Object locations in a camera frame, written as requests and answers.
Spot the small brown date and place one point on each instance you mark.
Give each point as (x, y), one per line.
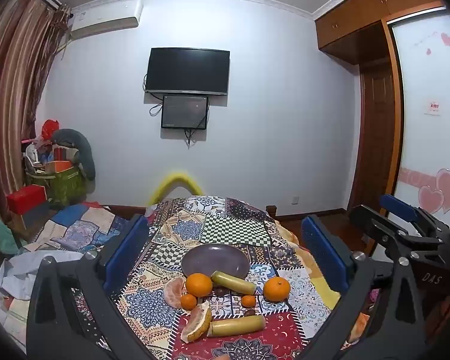
(220, 291)
(249, 312)

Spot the white air conditioner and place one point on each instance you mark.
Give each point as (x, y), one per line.
(105, 18)

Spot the orange box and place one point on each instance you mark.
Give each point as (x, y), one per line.
(58, 167)

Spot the teal cloth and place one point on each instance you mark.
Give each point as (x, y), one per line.
(3, 234)

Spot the purple round plate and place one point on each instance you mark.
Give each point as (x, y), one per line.
(215, 258)

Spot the small black wall monitor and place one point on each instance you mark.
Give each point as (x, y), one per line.
(184, 112)

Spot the peeled pomelo segment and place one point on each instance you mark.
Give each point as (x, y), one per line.
(173, 292)

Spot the grey curved pillow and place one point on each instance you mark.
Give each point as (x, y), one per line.
(84, 150)

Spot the pomelo wedge with rind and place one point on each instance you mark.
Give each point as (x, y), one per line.
(198, 320)

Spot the small orange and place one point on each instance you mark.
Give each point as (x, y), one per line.
(188, 301)
(248, 300)

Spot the white crumpled cloth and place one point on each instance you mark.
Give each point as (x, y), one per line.
(26, 270)

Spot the wooden bed footboard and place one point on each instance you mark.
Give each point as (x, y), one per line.
(123, 210)

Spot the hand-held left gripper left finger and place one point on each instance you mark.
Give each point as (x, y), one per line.
(125, 249)

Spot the striped brown curtain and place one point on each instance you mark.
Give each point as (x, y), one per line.
(11, 82)

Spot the white heart-print sliding door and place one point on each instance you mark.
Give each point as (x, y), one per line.
(423, 150)

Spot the large orange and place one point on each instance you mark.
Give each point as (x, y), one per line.
(276, 289)
(198, 284)

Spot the brown wooden door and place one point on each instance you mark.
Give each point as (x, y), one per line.
(375, 135)

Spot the red and white sticker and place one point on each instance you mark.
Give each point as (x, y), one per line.
(433, 107)

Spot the yellow-green banana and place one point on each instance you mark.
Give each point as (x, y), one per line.
(234, 283)
(237, 326)

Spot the black wall television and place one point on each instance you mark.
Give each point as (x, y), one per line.
(187, 70)

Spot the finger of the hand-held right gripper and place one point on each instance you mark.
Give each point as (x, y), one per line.
(401, 205)
(378, 229)

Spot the red plastic bag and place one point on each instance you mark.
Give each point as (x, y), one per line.
(49, 127)

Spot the patchwork patterned blanket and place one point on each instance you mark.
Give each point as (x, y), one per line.
(210, 225)

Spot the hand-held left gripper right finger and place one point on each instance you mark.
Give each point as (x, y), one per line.
(320, 251)

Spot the wooden overhead cabinet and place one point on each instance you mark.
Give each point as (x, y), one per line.
(363, 11)

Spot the red box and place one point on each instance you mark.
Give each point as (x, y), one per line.
(26, 198)

